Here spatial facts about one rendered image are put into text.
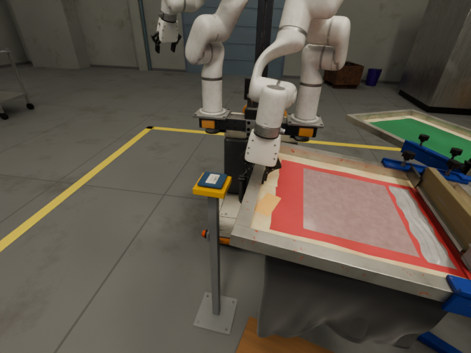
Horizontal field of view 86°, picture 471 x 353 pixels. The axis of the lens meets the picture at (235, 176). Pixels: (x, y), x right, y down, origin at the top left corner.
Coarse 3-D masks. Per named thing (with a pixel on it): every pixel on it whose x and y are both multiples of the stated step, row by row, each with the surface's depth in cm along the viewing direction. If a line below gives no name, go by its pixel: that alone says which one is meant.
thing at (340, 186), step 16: (288, 160) 100; (288, 176) 90; (304, 176) 91; (320, 176) 93; (336, 176) 94; (352, 176) 96; (304, 192) 83; (320, 192) 84; (336, 192) 85; (352, 192) 87; (368, 192) 88; (384, 192) 89; (416, 192) 92; (384, 208) 81
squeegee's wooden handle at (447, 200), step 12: (432, 168) 86; (432, 180) 83; (444, 180) 80; (432, 192) 81; (444, 192) 76; (456, 192) 74; (444, 204) 75; (456, 204) 70; (444, 216) 74; (456, 216) 69; (468, 216) 65; (456, 228) 68; (468, 228) 64; (468, 240) 64
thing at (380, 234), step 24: (288, 192) 82; (288, 216) 72; (312, 216) 73; (336, 216) 74; (360, 216) 76; (384, 216) 77; (336, 240) 66; (360, 240) 67; (384, 240) 68; (408, 240) 70; (432, 264) 63; (456, 264) 64
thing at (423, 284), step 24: (288, 144) 104; (264, 168) 86; (360, 168) 100; (384, 168) 98; (240, 216) 64; (240, 240) 59; (264, 240) 58; (288, 240) 59; (312, 264) 58; (336, 264) 56; (360, 264) 56; (384, 264) 57; (408, 288) 55; (432, 288) 53
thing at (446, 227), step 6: (420, 186) 88; (420, 192) 86; (426, 198) 82; (432, 204) 79; (432, 210) 77; (438, 210) 77; (438, 216) 74; (444, 222) 72; (444, 228) 71; (450, 228) 70; (450, 234) 68; (456, 240) 66; (456, 246) 65; (462, 246) 64; (462, 252) 64
